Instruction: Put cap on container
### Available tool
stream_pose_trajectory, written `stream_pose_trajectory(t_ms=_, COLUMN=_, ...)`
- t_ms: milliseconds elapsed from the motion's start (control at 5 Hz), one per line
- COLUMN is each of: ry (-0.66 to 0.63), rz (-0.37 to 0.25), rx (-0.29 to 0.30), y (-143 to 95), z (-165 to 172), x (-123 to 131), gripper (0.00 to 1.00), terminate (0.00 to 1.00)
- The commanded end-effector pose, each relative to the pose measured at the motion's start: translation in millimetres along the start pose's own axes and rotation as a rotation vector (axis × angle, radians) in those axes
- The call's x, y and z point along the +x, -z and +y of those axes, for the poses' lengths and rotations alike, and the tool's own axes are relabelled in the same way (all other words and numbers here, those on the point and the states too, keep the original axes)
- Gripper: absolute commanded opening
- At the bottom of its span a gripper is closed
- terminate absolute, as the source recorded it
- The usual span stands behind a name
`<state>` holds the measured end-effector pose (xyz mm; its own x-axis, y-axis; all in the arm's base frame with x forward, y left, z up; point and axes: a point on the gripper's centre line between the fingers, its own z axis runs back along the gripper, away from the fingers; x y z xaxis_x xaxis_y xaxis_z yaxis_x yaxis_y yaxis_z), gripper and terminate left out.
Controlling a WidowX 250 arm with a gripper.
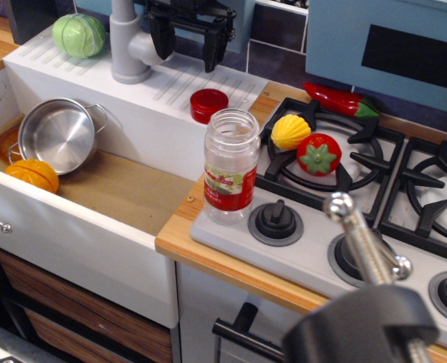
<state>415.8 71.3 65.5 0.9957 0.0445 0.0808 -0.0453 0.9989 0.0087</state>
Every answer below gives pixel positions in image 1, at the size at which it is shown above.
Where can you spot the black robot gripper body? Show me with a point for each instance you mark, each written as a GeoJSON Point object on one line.
{"type": "Point", "coordinates": [194, 16]}

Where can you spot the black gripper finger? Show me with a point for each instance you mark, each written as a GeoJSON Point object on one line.
{"type": "Point", "coordinates": [214, 47]}
{"type": "Point", "coordinates": [163, 35]}

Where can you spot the red plastic jar cap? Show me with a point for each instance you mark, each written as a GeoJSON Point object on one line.
{"type": "Point", "coordinates": [205, 102]}

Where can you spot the grey toy faucet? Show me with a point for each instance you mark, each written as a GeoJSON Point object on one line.
{"type": "Point", "coordinates": [133, 50]}

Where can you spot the green toy cabbage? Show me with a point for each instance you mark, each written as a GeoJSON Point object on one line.
{"type": "Point", "coordinates": [79, 35]}

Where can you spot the clear plastic spice jar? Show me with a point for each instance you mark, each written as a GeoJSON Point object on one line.
{"type": "Point", "coordinates": [231, 150]}

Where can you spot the red toy chili pepper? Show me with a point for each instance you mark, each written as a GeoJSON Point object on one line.
{"type": "Point", "coordinates": [342, 102]}

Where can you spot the black left burner grate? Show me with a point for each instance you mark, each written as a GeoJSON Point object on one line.
{"type": "Point", "coordinates": [369, 155]}

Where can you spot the black burner grate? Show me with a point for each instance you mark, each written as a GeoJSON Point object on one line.
{"type": "Point", "coordinates": [369, 155]}
{"type": "Point", "coordinates": [416, 211]}

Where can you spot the stainless steel pot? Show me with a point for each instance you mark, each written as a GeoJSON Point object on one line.
{"type": "Point", "coordinates": [60, 132]}

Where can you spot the red toy tomato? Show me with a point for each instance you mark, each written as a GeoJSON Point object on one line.
{"type": "Point", "coordinates": [318, 154]}

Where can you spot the orange toy pumpkin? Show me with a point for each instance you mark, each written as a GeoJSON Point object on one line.
{"type": "Point", "coordinates": [35, 172]}

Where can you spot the black left stove knob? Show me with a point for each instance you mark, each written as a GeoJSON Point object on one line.
{"type": "Point", "coordinates": [275, 224]}

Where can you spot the orange plastic lid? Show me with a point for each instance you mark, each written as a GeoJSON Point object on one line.
{"type": "Point", "coordinates": [5, 145]}

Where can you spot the light blue toy microwave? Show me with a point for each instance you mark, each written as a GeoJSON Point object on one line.
{"type": "Point", "coordinates": [396, 48]}

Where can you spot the black middle stove knob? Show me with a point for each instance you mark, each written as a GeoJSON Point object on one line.
{"type": "Point", "coordinates": [342, 261]}

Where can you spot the black right burner grate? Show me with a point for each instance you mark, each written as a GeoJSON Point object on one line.
{"type": "Point", "coordinates": [416, 211]}

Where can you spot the upper wooden drawer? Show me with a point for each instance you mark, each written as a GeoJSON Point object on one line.
{"type": "Point", "coordinates": [81, 311]}

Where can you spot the wooden drawer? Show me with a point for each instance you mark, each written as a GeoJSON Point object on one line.
{"type": "Point", "coordinates": [81, 311]}
{"type": "Point", "coordinates": [83, 348]}

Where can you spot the grey clamp with chrome screw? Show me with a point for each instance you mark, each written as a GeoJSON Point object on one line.
{"type": "Point", "coordinates": [381, 322]}

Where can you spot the lower wooden drawer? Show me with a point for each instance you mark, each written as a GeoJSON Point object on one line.
{"type": "Point", "coordinates": [83, 348]}

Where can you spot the chrome towel rail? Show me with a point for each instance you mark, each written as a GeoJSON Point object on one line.
{"type": "Point", "coordinates": [5, 227]}

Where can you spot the black oven door handle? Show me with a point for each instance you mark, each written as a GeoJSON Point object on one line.
{"type": "Point", "coordinates": [239, 334]}

